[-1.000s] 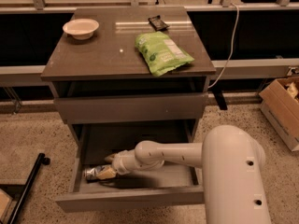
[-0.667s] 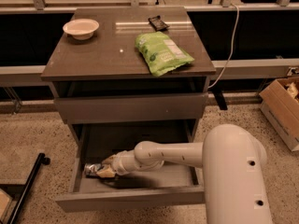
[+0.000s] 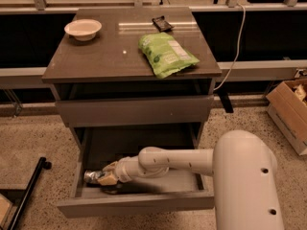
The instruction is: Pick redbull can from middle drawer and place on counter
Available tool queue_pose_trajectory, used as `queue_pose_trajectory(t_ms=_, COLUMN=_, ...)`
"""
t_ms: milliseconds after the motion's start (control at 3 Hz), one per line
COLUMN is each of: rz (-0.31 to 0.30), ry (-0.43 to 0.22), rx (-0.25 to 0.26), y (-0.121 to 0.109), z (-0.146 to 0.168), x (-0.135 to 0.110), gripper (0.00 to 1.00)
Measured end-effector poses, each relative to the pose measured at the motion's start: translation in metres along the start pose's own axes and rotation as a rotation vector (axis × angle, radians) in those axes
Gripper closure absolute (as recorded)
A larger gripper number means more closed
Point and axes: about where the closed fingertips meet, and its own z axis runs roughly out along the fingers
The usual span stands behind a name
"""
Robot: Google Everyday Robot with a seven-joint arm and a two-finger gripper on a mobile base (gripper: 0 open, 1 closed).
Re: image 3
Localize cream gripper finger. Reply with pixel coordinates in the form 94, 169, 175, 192
103, 161, 118, 173
98, 172, 118, 186

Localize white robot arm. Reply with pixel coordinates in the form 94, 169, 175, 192
98, 130, 284, 230

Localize white bowl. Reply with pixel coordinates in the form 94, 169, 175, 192
64, 19, 102, 41

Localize green chip bag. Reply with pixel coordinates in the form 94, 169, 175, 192
138, 33, 200, 79

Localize black wheeled stand leg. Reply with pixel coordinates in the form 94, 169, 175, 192
7, 157, 52, 230

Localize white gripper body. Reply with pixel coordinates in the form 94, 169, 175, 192
115, 156, 139, 183

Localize grey drawer cabinet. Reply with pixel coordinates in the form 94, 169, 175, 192
41, 6, 223, 219

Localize white cable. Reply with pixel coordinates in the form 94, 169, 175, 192
213, 3, 247, 92

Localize crushed redbull can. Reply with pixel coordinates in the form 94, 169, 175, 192
83, 171, 105, 184

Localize grey metal rail frame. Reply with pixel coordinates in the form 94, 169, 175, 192
0, 59, 307, 89

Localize cardboard box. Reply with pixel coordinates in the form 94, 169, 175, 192
267, 79, 307, 155

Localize open grey middle drawer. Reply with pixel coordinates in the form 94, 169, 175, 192
58, 123, 214, 218

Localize closed grey top drawer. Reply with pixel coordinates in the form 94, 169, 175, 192
56, 96, 213, 127

